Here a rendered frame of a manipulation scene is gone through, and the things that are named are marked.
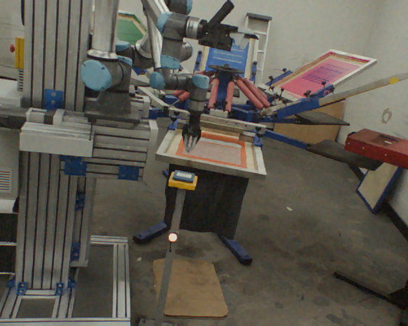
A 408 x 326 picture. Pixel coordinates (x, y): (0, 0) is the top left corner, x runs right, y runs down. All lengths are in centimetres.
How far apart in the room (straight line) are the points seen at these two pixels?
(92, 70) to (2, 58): 610
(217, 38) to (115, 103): 53
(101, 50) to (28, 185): 82
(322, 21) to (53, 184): 545
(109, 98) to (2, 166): 60
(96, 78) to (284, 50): 540
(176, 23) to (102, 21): 28
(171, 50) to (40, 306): 145
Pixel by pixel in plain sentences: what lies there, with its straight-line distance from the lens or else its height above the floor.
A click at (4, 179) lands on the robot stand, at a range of 214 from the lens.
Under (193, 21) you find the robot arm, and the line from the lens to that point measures 156.
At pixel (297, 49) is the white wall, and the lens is 690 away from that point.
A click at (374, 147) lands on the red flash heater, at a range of 294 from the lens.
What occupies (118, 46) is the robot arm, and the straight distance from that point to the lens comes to 228.
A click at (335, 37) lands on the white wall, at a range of 698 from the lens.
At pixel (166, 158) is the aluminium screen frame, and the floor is 98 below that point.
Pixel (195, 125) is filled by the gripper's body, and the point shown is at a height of 124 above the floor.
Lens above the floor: 173
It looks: 20 degrees down
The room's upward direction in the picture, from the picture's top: 11 degrees clockwise
